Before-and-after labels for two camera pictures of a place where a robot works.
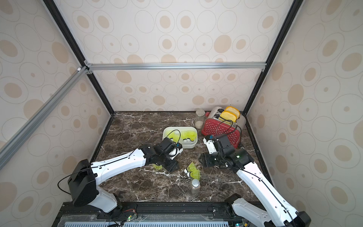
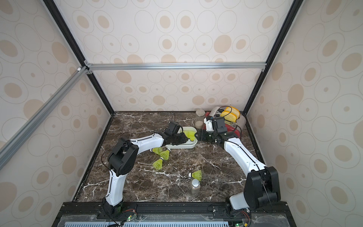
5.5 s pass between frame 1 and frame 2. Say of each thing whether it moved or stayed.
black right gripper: moved
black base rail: stayed
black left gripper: moved
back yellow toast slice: stayed
